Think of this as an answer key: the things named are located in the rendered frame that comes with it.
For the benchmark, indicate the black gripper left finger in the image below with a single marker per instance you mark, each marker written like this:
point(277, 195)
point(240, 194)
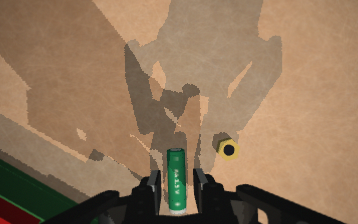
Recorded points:
point(137, 208)

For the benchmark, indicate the green bins with labels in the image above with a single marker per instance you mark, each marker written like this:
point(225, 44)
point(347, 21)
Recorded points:
point(31, 195)

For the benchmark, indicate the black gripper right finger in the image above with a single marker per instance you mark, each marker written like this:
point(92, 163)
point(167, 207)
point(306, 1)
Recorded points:
point(241, 207)

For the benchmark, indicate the green aa battery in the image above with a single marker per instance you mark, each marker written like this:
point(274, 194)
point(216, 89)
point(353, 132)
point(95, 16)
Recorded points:
point(176, 181)

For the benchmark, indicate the yellow hex nut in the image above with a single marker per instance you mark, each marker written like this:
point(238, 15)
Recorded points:
point(227, 149)

